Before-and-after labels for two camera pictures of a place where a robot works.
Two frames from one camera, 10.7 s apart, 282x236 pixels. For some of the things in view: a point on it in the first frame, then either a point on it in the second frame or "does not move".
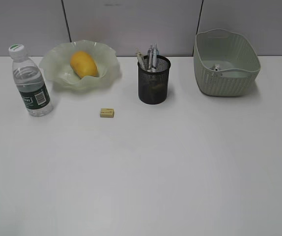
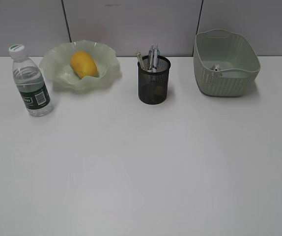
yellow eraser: (106, 112) → (159, 90)
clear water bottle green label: (30, 82) does not move
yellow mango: (83, 64) does not move
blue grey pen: (155, 56) does not move
